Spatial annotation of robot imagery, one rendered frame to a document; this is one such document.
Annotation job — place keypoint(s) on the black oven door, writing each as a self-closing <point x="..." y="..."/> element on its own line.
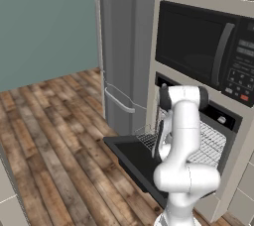
<point x="135" y="160"/>

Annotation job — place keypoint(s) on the black built-in oven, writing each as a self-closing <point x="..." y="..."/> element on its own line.
<point x="228" y="127"/>

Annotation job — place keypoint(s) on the grey fridge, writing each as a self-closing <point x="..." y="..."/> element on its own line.
<point x="127" y="38"/>

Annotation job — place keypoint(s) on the black microwave oven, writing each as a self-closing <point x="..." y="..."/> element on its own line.
<point x="243" y="31"/>

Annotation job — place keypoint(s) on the beige drawer cabinet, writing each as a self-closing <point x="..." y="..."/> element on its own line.
<point x="243" y="193"/>

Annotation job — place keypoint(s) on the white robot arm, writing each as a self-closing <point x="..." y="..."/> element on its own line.
<point x="183" y="144"/>

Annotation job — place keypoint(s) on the black microwave door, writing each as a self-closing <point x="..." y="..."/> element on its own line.
<point x="188" y="41"/>

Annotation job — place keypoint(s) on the grey oven knob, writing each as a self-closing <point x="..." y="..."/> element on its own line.
<point x="222" y="120"/>

